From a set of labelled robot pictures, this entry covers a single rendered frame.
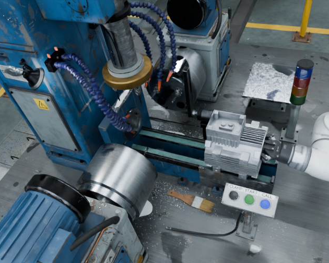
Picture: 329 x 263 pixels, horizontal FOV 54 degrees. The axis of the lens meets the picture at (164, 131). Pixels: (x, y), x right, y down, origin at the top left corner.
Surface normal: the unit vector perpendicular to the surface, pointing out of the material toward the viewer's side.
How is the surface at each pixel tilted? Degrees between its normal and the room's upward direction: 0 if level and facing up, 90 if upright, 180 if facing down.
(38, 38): 90
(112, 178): 21
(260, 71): 0
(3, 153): 0
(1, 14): 90
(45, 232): 49
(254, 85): 0
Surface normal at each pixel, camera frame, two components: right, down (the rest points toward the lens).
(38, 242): 0.60, -0.28
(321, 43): -0.14, -0.66
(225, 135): -0.39, 0.72
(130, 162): 0.37, -0.45
